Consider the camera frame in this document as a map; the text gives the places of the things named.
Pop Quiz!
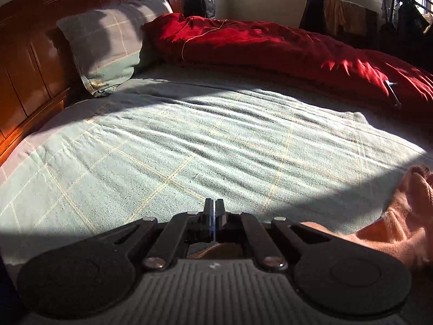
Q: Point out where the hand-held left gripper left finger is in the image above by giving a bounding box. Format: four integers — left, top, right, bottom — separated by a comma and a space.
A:
113, 198, 215, 271

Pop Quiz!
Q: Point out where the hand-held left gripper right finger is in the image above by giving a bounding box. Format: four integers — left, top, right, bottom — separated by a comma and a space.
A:
215, 199, 332, 272

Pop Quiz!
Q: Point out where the orange knit sweater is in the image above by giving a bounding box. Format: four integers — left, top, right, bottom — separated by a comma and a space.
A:
186, 164, 433, 269

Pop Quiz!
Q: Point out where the red quilt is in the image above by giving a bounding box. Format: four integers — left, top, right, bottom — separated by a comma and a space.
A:
144, 13, 433, 109

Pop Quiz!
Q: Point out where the green plaid pillow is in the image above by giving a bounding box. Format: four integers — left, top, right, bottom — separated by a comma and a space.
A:
56, 0, 173, 97

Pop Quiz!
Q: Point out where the metal hex key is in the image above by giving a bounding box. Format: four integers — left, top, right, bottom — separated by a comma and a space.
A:
386, 79, 402, 109

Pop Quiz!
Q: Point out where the black backpack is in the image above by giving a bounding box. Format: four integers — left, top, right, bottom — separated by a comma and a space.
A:
183, 0, 216, 19

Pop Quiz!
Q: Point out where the black hanging cloth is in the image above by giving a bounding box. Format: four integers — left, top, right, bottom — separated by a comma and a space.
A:
299, 0, 327, 34

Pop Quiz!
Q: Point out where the wooden headboard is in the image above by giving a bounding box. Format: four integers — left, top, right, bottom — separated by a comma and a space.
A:
0, 0, 181, 166

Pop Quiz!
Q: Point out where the brown hanging cloth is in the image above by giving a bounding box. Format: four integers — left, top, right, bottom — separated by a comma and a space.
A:
365, 7, 380, 38

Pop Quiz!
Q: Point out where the dark hanging jacket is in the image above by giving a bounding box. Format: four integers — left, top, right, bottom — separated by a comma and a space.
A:
379, 0, 433, 41

